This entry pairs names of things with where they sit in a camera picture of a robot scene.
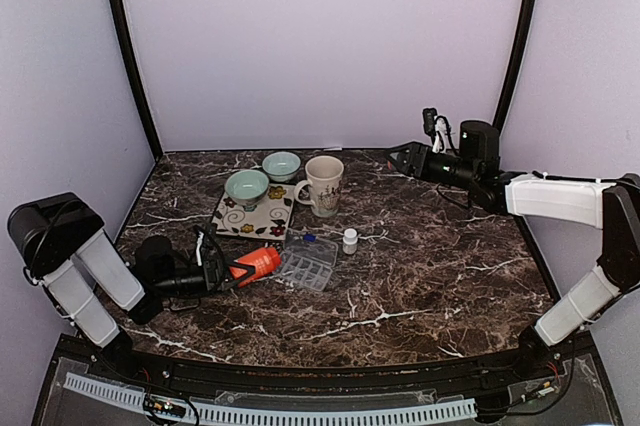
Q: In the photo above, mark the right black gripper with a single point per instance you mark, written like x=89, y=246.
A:
x=408, y=168

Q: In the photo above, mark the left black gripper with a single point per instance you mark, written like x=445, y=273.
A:
x=215, y=277

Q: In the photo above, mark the orange pill bottle grey cap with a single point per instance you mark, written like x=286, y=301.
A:
x=265, y=261

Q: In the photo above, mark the clear plastic pill organizer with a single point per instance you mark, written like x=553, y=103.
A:
x=307, y=260

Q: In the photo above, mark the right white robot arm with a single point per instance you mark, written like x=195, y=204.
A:
x=610, y=205

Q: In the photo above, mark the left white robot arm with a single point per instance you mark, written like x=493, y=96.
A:
x=68, y=253

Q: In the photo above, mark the floral rectangular ceramic plate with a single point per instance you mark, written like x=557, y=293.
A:
x=267, y=220

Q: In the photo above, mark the cream ceramic mug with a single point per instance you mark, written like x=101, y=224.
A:
x=321, y=188

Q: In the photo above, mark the light green ceramic bowl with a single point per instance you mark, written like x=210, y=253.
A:
x=247, y=187

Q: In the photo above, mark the small white pill bottle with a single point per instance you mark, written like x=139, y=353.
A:
x=350, y=241

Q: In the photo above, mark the blue striped ceramic bowl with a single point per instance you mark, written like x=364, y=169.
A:
x=281, y=166

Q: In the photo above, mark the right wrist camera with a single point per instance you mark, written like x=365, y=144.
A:
x=438, y=129

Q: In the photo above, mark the white slotted cable duct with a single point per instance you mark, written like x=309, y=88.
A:
x=194, y=412

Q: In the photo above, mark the right black frame post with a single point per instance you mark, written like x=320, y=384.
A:
x=516, y=56

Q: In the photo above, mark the black frame post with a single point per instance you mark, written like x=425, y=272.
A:
x=516, y=56
x=134, y=78

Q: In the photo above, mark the black front rail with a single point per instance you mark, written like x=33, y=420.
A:
x=483, y=375

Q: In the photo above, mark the left black frame post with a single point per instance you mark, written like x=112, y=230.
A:
x=134, y=78

